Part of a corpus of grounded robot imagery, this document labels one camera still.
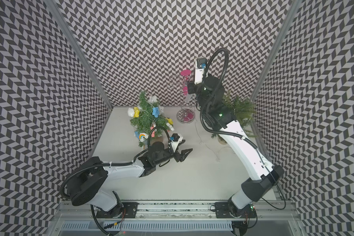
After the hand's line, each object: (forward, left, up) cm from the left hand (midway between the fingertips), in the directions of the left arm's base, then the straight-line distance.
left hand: (188, 146), depth 79 cm
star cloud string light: (+10, +26, +16) cm, 33 cm away
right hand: (+15, -4, +36) cm, 39 cm away
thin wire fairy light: (+4, -12, -8) cm, 15 cm away
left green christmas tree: (+8, +20, +13) cm, 25 cm away
